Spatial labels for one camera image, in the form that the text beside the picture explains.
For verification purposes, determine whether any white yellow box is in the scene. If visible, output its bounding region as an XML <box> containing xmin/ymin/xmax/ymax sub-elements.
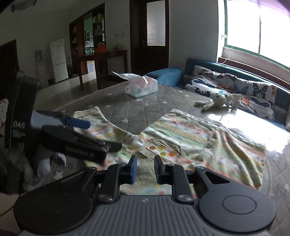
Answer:
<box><xmin>87</xmin><ymin>60</ymin><xmax>97</xmax><ymax>74</ymax></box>

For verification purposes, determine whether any wooden shelf cabinet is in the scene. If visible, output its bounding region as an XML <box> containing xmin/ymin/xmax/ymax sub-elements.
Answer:
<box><xmin>69</xmin><ymin>3</ymin><xmax>106</xmax><ymax>79</ymax></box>

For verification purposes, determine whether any white fridge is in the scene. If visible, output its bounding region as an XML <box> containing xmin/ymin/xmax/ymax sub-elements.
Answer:
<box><xmin>50</xmin><ymin>39</ymin><xmax>69</xmax><ymax>83</ymax></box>

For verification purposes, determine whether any white cartoon cushion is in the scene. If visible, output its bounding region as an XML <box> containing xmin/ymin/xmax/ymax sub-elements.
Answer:
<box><xmin>0</xmin><ymin>99</ymin><xmax>9</xmax><ymax>137</ymax></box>

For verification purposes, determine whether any white rabbit plush toy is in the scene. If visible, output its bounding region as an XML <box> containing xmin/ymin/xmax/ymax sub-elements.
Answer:
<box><xmin>195</xmin><ymin>93</ymin><xmax>242</xmax><ymax>111</ymax></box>

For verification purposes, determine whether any person's left hand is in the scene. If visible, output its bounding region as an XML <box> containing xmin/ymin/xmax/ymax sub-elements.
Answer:
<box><xmin>21</xmin><ymin>145</ymin><xmax>67</xmax><ymax>192</ymax></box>

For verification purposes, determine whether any ceiling lamp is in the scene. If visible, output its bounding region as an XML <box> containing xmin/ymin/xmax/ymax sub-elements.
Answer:
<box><xmin>12</xmin><ymin>0</ymin><xmax>38</xmax><ymax>11</ymax></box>

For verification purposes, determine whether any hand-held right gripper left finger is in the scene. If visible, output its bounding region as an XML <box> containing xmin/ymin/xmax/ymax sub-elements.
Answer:
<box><xmin>61</xmin><ymin>155</ymin><xmax>138</xmax><ymax>202</ymax></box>

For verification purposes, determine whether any dark wooden glass door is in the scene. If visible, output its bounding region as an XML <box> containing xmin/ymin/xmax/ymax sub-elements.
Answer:
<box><xmin>130</xmin><ymin>0</ymin><xmax>170</xmax><ymax>74</ymax></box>

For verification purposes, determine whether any grey quilted star mattress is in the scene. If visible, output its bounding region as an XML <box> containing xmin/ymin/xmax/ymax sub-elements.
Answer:
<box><xmin>20</xmin><ymin>83</ymin><xmax>290</xmax><ymax>205</ymax></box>

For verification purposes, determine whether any purple curtain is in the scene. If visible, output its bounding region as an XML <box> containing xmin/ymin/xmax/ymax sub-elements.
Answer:
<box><xmin>247</xmin><ymin>0</ymin><xmax>290</xmax><ymax>10</ymax></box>

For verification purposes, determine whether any dark wooden table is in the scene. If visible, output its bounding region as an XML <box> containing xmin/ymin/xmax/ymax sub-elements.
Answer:
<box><xmin>78</xmin><ymin>50</ymin><xmax>128</xmax><ymax>90</ymax></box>

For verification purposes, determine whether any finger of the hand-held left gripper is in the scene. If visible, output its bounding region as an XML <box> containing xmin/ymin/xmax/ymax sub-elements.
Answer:
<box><xmin>30</xmin><ymin>110</ymin><xmax>91</xmax><ymax>130</ymax></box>
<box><xmin>41</xmin><ymin>125</ymin><xmax>123</xmax><ymax>164</ymax></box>

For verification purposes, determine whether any dark plain door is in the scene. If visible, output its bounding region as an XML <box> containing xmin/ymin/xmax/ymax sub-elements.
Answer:
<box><xmin>0</xmin><ymin>39</ymin><xmax>20</xmax><ymax>98</ymax></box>

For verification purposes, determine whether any green framed window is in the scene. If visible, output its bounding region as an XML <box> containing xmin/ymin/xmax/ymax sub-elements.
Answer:
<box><xmin>217</xmin><ymin>0</ymin><xmax>290</xmax><ymax>71</ymax></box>

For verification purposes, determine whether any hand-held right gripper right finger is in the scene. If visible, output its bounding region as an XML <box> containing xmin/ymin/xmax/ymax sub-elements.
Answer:
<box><xmin>154</xmin><ymin>155</ymin><xmax>234</xmax><ymax>202</ymax></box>

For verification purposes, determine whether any blue cushion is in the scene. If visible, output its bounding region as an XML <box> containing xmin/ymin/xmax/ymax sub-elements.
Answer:
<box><xmin>145</xmin><ymin>67</ymin><xmax>185</xmax><ymax>88</ymax></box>

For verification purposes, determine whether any colourful patterned garment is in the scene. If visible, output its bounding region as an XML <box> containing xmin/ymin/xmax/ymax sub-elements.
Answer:
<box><xmin>72</xmin><ymin>105</ymin><xmax>266</xmax><ymax>191</ymax></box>

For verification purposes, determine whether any water dispenser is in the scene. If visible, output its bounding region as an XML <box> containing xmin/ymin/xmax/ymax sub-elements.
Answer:
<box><xmin>35</xmin><ymin>50</ymin><xmax>49</xmax><ymax>85</ymax></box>

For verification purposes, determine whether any white plastic bag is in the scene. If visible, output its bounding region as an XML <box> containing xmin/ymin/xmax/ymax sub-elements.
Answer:
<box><xmin>112</xmin><ymin>71</ymin><xmax>158</xmax><ymax>98</ymax></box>

